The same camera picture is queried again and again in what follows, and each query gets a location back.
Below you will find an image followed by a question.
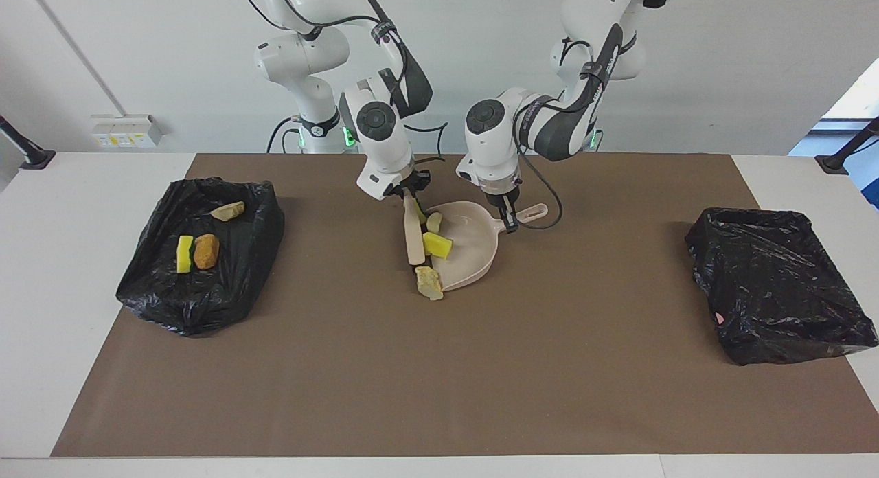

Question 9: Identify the beige hand brush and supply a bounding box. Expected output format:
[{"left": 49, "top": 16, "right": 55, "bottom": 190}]
[{"left": 402, "top": 193, "right": 433, "bottom": 276}]

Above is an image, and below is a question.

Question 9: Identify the beige plastic dustpan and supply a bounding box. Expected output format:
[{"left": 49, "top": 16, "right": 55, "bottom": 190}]
[{"left": 420, "top": 201, "right": 549, "bottom": 291}]

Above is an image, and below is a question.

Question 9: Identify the yellow notched sponge piece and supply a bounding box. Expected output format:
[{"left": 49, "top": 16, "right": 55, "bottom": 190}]
[{"left": 422, "top": 232, "right": 454, "bottom": 260}]

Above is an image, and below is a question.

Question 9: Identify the black bin bag pink mark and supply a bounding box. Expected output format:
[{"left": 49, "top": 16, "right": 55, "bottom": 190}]
[{"left": 685, "top": 207, "right": 879, "bottom": 367}]

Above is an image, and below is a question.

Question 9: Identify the brown table mat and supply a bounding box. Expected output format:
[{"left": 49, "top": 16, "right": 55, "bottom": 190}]
[{"left": 50, "top": 153, "right": 879, "bottom": 458}]

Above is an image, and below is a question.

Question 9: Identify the black base cable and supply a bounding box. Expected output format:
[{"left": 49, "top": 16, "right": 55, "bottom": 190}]
[{"left": 266, "top": 117, "right": 303, "bottom": 154}]

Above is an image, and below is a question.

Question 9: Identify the white wall socket box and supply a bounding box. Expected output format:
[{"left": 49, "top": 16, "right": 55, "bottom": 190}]
[{"left": 89, "top": 114, "right": 164, "bottom": 149}]

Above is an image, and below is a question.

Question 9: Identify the white wall cable duct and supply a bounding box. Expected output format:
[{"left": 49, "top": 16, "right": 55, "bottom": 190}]
[{"left": 26, "top": 0, "right": 128, "bottom": 118}]

